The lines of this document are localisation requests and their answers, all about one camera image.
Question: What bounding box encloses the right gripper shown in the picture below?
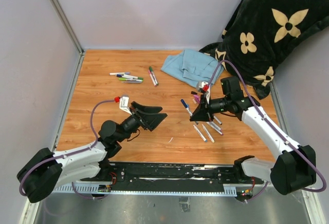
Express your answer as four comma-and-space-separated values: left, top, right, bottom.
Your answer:
190, 94, 230, 122

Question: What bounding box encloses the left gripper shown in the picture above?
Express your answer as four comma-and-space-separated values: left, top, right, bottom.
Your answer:
117, 101, 167, 143

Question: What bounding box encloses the pink marker pen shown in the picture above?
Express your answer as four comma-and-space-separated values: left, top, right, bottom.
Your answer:
209, 122, 222, 131

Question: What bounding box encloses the dark blue cap marker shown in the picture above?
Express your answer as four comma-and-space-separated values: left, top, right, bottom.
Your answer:
180, 99, 192, 117

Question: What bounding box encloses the black marker pen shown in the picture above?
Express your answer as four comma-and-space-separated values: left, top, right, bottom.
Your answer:
214, 116, 222, 125

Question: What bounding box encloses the white slim marker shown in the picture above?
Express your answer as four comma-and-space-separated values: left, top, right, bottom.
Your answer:
202, 124, 215, 143

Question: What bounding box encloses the light blue cap marker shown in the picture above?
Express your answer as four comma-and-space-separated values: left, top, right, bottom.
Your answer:
193, 124, 207, 142

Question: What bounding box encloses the red pink cap marker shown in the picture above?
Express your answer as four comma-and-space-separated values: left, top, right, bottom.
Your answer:
148, 70, 157, 87

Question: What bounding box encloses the magenta cap marker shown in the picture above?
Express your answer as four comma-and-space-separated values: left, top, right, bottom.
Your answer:
207, 122, 223, 136

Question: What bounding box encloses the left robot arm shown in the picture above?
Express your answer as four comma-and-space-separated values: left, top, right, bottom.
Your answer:
16, 101, 168, 203

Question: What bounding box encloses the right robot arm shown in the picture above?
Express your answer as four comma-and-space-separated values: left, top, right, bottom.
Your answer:
190, 77, 316, 195

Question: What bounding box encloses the lavender marker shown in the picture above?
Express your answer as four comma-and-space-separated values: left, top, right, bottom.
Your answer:
124, 81, 142, 84

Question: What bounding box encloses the navy green marker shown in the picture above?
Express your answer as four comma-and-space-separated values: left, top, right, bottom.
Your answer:
116, 74, 143, 80

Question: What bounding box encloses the light green marker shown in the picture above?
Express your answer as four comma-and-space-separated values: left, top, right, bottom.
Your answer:
118, 78, 143, 82

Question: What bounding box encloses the green cap marker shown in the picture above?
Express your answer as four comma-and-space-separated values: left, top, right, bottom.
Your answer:
149, 66, 159, 86

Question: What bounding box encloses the light blue cloth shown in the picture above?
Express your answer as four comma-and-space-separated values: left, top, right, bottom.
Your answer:
161, 49, 224, 87

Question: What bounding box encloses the black floral blanket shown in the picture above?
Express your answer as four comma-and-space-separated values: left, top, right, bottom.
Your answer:
201, 0, 328, 99

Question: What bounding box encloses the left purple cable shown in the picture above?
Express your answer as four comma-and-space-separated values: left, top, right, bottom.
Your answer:
19, 99, 116, 200

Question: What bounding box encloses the purple cable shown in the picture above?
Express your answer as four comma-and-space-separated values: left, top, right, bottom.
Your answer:
19, 99, 116, 200
208, 60, 327, 204

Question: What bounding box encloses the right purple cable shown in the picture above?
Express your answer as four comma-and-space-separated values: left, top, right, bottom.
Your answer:
208, 60, 327, 204

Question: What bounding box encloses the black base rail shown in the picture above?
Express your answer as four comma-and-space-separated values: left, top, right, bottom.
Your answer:
82, 162, 263, 193

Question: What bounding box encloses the aluminium corner post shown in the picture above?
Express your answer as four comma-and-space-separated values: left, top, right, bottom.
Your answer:
37, 0, 85, 55

